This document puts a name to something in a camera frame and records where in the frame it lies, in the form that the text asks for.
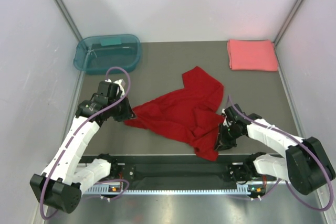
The folded pink t-shirt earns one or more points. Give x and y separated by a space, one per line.
252 55

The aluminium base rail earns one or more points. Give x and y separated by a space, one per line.
111 178

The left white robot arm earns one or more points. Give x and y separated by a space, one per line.
76 150

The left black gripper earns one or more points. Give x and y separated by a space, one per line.
128 114

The black mounting plate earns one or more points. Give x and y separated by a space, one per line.
183 176

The teal plastic bin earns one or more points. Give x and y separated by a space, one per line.
96 54

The red t-shirt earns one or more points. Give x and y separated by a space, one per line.
188 115

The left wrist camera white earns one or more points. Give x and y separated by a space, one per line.
119 82

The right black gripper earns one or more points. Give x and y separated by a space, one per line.
223 143

